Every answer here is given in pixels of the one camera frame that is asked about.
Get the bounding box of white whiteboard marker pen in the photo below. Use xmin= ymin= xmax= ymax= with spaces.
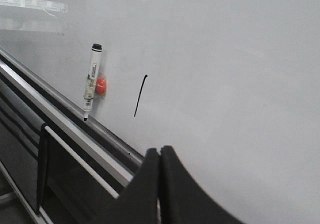
xmin=83 ymin=43 xmax=102 ymax=121

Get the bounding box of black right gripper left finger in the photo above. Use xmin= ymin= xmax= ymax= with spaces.
xmin=91 ymin=148 xmax=160 ymax=224

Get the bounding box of red round magnet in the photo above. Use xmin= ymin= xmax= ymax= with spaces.
xmin=94 ymin=73 xmax=108 ymax=99

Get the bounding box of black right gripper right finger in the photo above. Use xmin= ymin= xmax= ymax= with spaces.
xmin=159 ymin=145 xmax=242 ymax=224

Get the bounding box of black drawn stroke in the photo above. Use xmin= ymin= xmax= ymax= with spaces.
xmin=133 ymin=74 xmax=148 ymax=117

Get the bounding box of aluminium whiteboard tray rail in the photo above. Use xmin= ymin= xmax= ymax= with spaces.
xmin=0 ymin=49 xmax=143 ymax=187

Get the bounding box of large white whiteboard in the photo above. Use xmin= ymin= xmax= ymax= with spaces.
xmin=0 ymin=0 xmax=320 ymax=224

